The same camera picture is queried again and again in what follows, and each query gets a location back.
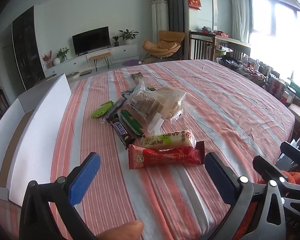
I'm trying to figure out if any red flower arrangement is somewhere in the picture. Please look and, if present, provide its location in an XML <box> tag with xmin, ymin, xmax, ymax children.
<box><xmin>42</xmin><ymin>51</ymin><xmax>53</xmax><ymax>68</ymax></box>

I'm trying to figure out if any striped pink grey tablecloth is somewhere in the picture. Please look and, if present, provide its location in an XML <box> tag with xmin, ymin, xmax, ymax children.
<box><xmin>0</xmin><ymin>59</ymin><xmax>297</xmax><ymax>240</ymax></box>

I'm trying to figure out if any black television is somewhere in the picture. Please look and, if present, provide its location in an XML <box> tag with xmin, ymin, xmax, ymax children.
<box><xmin>72</xmin><ymin>26</ymin><xmax>110</xmax><ymax>55</ymax></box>

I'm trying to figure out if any orange fleece clothing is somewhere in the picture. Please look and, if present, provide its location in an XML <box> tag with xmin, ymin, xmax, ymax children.
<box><xmin>281</xmin><ymin>170</ymin><xmax>300</xmax><ymax>187</ymax></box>

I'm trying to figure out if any clear bag of brown cookies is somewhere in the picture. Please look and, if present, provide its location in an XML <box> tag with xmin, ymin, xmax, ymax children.
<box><xmin>126</xmin><ymin>79</ymin><xmax>165</xmax><ymax>133</ymax></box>

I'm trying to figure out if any bright window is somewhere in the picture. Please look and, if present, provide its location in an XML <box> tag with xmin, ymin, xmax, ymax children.
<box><xmin>247</xmin><ymin>0</ymin><xmax>300</xmax><ymax>90</ymax></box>

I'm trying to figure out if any green plant in glass vase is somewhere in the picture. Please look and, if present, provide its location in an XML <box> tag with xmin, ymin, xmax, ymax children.
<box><xmin>56</xmin><ymin>47</ymin><xmax>70</xmax><ymax>62</ymax></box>

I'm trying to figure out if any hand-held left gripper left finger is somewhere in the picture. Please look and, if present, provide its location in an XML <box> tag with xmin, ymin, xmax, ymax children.
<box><xmin>19</xmin><ymin>152</ymin><xmax>101</xmax><ymax>240</ymax></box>

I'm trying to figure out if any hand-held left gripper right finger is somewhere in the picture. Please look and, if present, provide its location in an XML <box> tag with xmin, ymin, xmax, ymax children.
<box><xmin>204</xmin><ymin>152</ymin><xmax>290</xmax><ymax>240</ymax></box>

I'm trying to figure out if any white cardboard box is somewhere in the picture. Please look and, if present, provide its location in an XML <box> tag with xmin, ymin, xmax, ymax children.
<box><xmin>0</xmin><ymin>74</ymin><xmax>72</xmax><ymax>202</ymax></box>

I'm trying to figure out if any person's left hand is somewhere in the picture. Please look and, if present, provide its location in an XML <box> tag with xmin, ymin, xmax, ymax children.
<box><xmin>95</xmin><ymin>220</ymin><xmax>144</xmax><ymax>240</ymax></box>

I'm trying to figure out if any red snack packet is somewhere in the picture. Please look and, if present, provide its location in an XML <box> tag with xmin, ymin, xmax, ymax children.
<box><xmin>128</xmin><ymin>141</ymin><xmax>205</xmax><ymax>170</ymax></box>

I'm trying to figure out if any orange lounge chair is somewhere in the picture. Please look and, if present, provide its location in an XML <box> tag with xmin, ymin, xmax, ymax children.
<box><xmin>142</xmin><ymin>30</ymin><xmax>185</xmax><ymax>62</ymax></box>

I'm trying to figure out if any white sheer curtain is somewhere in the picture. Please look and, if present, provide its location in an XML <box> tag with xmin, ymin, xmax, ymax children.
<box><xmin>230</xmin><ymin>0</ymin><xmax>248</xmax><ymax>43</ymax></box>

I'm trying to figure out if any brown chocolate bar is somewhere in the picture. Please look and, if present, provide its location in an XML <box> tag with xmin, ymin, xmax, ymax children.
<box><xmin>107</xmin><ymin>113</ymin><xmax>137</xmax><ymax>148</ymax></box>

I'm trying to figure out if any cream green snack packet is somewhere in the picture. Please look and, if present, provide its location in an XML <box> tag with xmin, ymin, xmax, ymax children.
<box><xmin>140</xmin><ymin>129</ymin><xmax>197</xmax><ymax>149</ymax></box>

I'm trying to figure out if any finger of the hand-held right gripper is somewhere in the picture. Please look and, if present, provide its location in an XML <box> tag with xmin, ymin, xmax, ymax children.
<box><xmin>279</xmin><ymin>141</ymin><xmax>300</xmax><ymax>167</ymax></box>
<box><xmin>252</xmin><ymin>155</ymin><xmax>293</xmax><ymax>184</ymax></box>

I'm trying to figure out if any wooden dining chair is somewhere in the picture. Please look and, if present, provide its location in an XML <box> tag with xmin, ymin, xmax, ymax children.
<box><xmin>189</xmin><ymin>30</ymin><xmax>252</xmax><ymax>62</ymax></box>

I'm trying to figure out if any wooden bench with metal legs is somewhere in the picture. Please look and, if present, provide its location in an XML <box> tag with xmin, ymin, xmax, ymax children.
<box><xmin>89</xmin><ymin>52</ymin><xmax>112</xmax><ymax>72</ymax></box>

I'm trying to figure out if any row of bottles and jars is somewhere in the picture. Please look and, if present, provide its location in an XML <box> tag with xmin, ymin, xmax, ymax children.
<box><xmin>216</xmin><ymin>55</ymin><xmax>300</xmax><ymax>105</ymax></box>

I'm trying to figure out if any clear bag of sliced bread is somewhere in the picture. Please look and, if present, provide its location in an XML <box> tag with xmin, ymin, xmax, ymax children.
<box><xmin>150</xmin><ymin>85</ymin><xmax>188</xmax><ymax>122</ymax></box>

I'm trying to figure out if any white standing air conditioner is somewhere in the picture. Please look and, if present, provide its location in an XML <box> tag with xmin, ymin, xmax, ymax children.
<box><xmin>151</xmin><ymin>0</ymin><xmax>170</xmax><ymax>44</ymax></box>

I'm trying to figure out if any large leafy potted plant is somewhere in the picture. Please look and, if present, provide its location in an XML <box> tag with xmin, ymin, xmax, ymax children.
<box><xmin>119</xmin><ymin>29</ymin><xmax>139</xmax><ymax>42</ymax></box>

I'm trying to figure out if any silver snack packet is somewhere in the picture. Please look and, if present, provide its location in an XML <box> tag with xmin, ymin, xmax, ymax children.
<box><xmin>100</xmin><ymin>97</ymin><xmax>127</xmax><ymax>123</ymax></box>

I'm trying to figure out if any dark green snack packet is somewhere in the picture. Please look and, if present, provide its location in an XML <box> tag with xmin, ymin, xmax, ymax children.
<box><xmin>120</xmin><ymin>109</ymin><xmax>145</xmax><ymax>137</ymax></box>

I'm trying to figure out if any white television cabinet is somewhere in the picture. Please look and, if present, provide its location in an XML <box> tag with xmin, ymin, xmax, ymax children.
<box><xmin>44</xmin><ymin>44</ymin><xmax>139</xmax><ymax>78</ymax></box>

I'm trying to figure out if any tall dark display cabinet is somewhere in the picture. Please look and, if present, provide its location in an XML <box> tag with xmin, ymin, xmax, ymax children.
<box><xmin>12</xmin><ymin>6</ymin><xmax>46</xmax><ymax>90</ymax></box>

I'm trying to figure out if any light green snack packet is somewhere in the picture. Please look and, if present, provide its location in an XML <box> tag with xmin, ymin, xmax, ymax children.
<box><xmin>91</xmin><ymin>100</ymin><xmax>114</xmax><ymax>118</ymax></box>

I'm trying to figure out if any grey curtain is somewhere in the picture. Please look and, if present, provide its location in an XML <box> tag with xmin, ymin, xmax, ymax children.
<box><xmin>160</xmin><ymin>0</ymin><xmax>190</xmax><ymax>60</ymax></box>

